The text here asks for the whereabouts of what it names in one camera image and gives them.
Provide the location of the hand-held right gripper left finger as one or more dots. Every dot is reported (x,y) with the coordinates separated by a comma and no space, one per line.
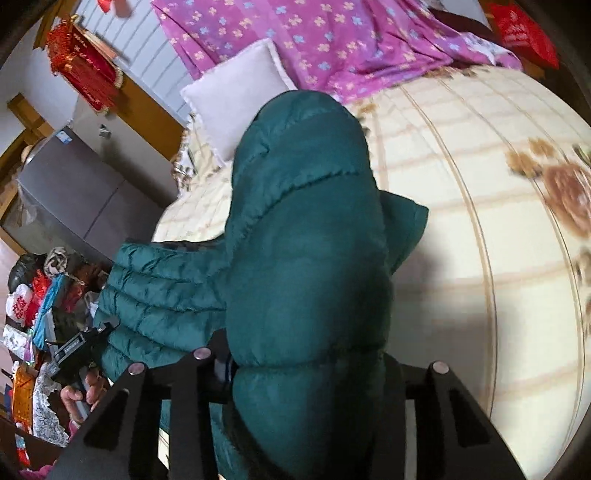
(217,369)

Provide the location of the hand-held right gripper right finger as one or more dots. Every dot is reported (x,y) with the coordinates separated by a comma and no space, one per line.
(397,392)

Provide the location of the green puffer jacket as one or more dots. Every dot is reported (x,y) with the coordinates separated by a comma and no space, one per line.
(300,230)

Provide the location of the person's left hand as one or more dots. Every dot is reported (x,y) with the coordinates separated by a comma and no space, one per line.
(87,392)

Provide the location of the blue packet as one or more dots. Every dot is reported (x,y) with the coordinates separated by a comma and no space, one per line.
(48,309)

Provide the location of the white lace cloth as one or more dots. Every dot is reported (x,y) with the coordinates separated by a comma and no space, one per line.
(46,410)

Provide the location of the red and yellow packet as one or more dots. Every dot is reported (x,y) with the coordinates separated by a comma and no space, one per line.
(23,397)

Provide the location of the white bag with red print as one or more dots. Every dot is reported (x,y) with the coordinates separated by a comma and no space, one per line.
(21,304)

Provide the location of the black plastic bag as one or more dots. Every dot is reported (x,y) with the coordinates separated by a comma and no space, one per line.
(25,274)

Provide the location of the grey rolled cloth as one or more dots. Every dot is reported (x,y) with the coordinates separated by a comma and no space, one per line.
(62,261)

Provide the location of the grey refrigerator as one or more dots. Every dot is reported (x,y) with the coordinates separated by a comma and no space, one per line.
(83,194)

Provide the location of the cream floral bedspread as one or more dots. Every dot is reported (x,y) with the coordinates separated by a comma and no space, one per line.
(485,230)

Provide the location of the white pillow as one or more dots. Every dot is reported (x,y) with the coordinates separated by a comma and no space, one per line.
(240,92)

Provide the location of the wooden bed headboard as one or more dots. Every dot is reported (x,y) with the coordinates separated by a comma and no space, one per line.
(138,46)

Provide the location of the purple floral blanket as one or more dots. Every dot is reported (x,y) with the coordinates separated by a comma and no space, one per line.
(300,37)

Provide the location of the red hanging ornament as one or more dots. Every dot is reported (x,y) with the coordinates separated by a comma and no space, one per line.
(117,7)

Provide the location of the red knot wall decoration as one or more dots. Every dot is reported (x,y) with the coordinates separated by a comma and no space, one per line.
(87,69)

